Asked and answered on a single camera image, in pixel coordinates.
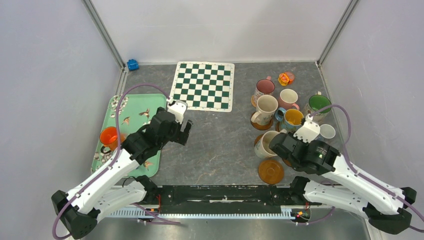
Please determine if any brown wooden ridged coaster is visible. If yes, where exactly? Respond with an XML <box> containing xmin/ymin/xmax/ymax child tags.
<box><xmin>250</xmin><ymin>116</ymin><xmax>274</xmax><ymax>131</ymax></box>
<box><xmin>258</xmin><ymin>159</ymin><xmax>285</xmax><ymax>185</ymax></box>

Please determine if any yellow interior mug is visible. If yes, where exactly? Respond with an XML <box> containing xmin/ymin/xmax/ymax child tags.
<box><xmin>274</xmin><ymin>107</ymin><xmax>304</xmax><ymax>133</ymax></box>

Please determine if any beige mug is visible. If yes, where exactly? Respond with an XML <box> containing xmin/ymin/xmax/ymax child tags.
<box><xmin>254</xmin><ymin>130</ymin><xmax>280</xmax><ymax>159</ymax></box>

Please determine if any grey white mug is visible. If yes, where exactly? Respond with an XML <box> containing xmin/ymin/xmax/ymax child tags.
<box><xmin>317</xmin><ymin>124</ymin><xmax>336</xmax><ymax>141</ymax></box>

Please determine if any green interior cartoon mug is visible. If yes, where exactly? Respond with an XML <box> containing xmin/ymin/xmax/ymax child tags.
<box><xmin>301</xmin><ymin>91</ymin><xmax>332</xmax><ymax>124</ymax></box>

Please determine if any pink mug cream interior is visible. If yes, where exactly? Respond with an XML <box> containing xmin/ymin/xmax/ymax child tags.
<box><xmin>277</xmin><ymin>88</ymin><xmax>300</xmax><ymax>110</ymax></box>

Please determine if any cream ceramic mug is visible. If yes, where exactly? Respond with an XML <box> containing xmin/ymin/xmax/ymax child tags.
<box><xmin>250</xmin><ymin>94</ymin><xmax>279</xmax><ymax>125</ymax></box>

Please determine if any orange mug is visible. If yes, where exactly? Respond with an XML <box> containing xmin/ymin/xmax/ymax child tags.
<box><xmin>99</xmin><ymin>126</ymin><xmax>118</xmax><ymax>154</ymax></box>

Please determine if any woven rattan coaster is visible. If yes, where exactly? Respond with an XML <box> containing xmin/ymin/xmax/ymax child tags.
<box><xmin>250</xmin><ymin>95</ymin><xmax>257</xmax><ymax>107</ymax></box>

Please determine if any pink ghost pattern mug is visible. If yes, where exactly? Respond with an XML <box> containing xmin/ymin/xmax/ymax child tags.
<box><xmin>253</xmin><ymin>76</ymin><xmax>276</xmax><ymax>103</ymax></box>

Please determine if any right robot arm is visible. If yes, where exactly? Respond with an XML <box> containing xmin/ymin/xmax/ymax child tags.
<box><xmin>269</xmin><ymin>133</ymin><xmax>417</xmax><ymax>235</ymax></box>

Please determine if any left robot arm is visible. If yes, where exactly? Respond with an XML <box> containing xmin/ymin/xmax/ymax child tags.
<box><xmin>51</xmin><ymin>100</ymin><xmax>192</xmax><ymax>240</ymax></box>

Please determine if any green floral tray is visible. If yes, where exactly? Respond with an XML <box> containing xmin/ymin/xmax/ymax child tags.
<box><xmin>90</xmin><ymin>93</ymin><xmax>167</xmax><ymax>178</ymax></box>

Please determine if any green white chessboard mat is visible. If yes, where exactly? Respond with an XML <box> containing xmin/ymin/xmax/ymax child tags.
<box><xmin>169</xmin><ymin>61</ymin><xmax>235</xmax><ymax>113</ymax></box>

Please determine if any blue toy block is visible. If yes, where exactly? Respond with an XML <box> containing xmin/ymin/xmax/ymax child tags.
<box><xmin>126</xmin><ymin>59</ymin><xmax>140</xmax><ymax>71</ymax></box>

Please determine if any orange pink toy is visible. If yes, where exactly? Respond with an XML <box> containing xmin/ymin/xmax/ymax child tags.
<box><xmin>278</xmin><ymin>71</ymin><xmax>295</xmax><ymax>87</ymax></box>

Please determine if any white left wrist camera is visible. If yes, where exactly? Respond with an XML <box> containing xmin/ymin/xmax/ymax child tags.
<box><xmin>166</xmin><ymin>98</ymin><xmax>188</xmax><ymax>124</ymax></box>

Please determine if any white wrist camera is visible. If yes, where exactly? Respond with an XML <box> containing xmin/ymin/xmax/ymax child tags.
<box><xmin>166</xmin><ymin>98</ymin><xmax>188</xmax><ymax>124</ymax></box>
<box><xmin>293</xmin><ymin>114</ymin><xmax>321</xmax><ymax>143</ymax></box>

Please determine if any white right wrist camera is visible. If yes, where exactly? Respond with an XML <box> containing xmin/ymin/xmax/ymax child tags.
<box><xmin>293</xmin><ymin>114</ymin><xmax>321</xmax><ymax>143</ymax></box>

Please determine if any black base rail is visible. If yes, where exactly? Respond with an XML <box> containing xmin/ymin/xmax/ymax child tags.
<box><xmin>138</xmin><ymin>185</ymin><xmax>307</xmax><ymax>215</ymax></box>

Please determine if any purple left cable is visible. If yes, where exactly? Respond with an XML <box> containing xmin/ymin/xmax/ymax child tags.
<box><xmin>51</xmin><ymin>83</ymin><xmax>181</xmax><ymax>240</ymax></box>

